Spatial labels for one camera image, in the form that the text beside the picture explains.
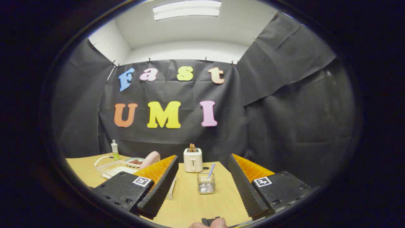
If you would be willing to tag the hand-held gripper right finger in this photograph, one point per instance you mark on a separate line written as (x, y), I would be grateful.
(245, 190)

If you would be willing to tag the green and white bottle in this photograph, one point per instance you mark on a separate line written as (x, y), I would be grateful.
(115, 148)

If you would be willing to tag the brown bread slice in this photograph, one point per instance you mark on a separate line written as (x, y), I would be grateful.
(192, 147)

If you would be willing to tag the white toaster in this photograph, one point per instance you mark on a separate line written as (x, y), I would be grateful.
(193, 161)

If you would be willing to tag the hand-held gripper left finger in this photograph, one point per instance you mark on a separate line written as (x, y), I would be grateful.
(161, 190)

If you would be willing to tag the black backdrop cloth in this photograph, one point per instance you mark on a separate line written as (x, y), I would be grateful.
(177, 139)

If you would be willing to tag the teal plate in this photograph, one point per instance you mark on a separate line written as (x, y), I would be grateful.
(129, 159)

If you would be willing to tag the pink plate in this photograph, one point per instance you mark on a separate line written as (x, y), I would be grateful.
(151, 159)

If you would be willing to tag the ceiling light panel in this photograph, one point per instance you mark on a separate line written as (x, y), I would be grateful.
(186, 9)

